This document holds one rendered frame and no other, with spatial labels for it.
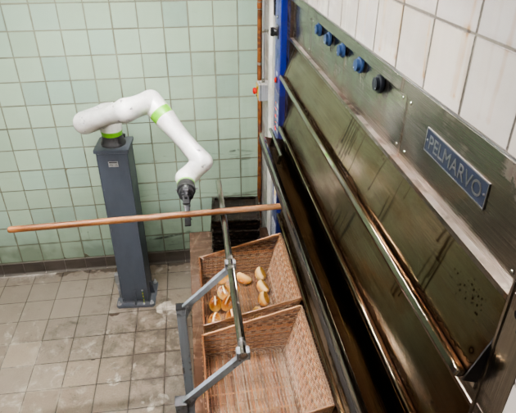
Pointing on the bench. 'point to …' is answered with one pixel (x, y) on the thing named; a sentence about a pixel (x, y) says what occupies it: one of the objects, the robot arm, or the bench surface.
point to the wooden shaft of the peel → (142, 218)
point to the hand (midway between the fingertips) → (187, 212)
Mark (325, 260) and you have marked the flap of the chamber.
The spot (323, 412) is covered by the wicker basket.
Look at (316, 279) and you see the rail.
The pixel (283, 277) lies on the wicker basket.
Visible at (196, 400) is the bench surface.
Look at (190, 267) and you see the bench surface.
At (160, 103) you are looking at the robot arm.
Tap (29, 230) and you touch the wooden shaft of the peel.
